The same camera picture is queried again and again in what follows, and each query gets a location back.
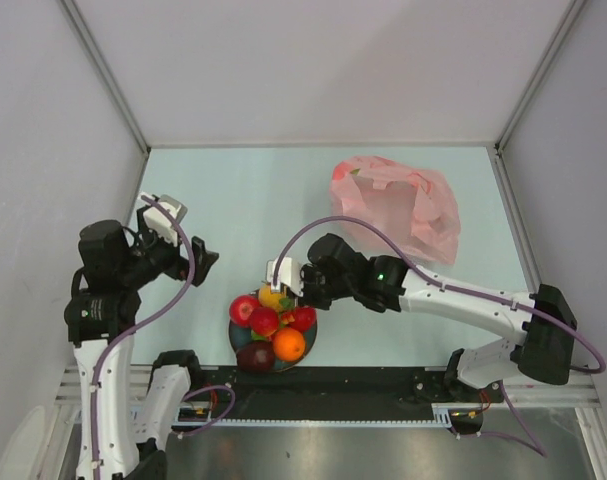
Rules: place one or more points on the right aluminium frame post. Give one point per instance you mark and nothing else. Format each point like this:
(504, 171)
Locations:
(551, 52)

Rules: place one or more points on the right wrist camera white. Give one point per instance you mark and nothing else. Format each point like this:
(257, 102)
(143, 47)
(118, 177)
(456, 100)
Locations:
(287, 279)

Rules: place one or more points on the red fake strawberry green leaves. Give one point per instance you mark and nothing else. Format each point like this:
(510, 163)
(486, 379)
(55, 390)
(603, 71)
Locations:
(290, 314)

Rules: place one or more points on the orange fake tangerine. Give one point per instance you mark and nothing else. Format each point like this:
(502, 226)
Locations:
(289, 344)

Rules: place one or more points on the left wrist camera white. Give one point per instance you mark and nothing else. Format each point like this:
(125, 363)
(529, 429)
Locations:
(161, 215)

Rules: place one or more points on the red fake pomegranate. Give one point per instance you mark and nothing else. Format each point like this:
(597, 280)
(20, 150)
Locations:
(304, 318)

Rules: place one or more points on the dark blue ceramic plate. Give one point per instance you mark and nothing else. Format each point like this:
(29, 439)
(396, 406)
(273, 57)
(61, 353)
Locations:
(240, 337)

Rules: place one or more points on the aluminium front rail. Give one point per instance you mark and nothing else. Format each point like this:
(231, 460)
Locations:
(579, 392)

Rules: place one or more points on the aluminium frame post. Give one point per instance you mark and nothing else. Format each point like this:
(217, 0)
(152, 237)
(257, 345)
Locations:
(551, 52)
(91, 48)

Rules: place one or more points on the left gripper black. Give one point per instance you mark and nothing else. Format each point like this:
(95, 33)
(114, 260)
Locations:
(201, 259)

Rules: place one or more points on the green fake star fruit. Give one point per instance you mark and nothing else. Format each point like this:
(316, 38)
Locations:
(257, 337)

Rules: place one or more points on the orange fake fruit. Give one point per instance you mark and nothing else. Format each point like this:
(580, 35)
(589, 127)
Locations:
(268, 298)

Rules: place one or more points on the left aluminium frame post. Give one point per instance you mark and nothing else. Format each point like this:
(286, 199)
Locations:
(91, 48)

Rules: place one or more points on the dark red fake plum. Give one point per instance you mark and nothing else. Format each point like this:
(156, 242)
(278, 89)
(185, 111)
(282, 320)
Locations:
(256, 357)

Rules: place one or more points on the pink plastic bag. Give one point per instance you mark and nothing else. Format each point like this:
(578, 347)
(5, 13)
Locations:
(415, 208)

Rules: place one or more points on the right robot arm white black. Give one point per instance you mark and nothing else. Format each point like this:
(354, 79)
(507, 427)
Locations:
(533, 330)

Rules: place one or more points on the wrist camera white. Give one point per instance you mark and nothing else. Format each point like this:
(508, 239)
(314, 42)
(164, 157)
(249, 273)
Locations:
(287, 279)
(161, 215)

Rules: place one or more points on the white slotted cable duct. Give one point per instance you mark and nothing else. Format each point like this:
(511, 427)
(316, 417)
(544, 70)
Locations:
(439, 418)

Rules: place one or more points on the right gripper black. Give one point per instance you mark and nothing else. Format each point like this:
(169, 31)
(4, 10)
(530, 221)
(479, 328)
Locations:
(307, 271)

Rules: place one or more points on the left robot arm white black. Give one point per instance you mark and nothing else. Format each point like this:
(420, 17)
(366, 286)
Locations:
(100, 317)

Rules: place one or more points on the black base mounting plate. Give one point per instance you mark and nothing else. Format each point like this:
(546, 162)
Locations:
(346, 393)

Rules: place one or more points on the red fake apple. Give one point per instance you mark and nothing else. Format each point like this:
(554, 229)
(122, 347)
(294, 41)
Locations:
(241, 309)

